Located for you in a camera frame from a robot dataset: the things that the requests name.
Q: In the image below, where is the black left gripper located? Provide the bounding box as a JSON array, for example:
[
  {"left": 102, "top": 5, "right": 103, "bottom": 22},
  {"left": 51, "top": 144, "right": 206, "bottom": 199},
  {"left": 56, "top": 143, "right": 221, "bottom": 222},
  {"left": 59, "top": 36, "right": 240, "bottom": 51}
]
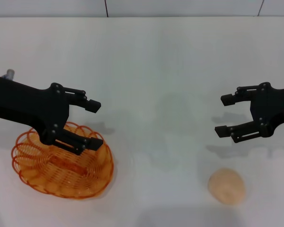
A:
[{"left": 0, "top": 75, "right": 102, "bottom": 145}]

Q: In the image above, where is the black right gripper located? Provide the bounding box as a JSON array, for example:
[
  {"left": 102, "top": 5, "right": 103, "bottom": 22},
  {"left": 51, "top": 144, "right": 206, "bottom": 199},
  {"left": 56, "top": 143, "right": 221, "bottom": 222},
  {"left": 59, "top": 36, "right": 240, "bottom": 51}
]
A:
[{"left": 214, "top": 82, "right": 284, "bottom": 144}]

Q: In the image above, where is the orange woven plastic basket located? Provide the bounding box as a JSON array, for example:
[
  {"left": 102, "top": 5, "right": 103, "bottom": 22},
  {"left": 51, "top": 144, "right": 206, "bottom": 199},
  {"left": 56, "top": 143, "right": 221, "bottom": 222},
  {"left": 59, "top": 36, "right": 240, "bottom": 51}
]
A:
[{"left": 11, "top": 121, "right": 115, "bottom": 199}]

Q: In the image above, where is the round tan bread bun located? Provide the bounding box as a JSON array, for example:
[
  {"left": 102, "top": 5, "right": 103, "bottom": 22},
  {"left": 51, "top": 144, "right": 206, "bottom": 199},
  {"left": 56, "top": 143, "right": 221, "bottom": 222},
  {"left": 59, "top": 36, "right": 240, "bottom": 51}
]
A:
[{"left": 208, "top": 167, "right": 247, "bottom": 206}]

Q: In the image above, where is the silver cable plug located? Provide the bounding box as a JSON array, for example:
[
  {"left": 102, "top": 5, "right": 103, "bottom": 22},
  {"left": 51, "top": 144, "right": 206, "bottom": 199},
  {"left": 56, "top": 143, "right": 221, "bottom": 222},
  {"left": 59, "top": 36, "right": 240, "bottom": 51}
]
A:
[{"left": 1, "top": 69, "right": 16, "bottom": 80}]

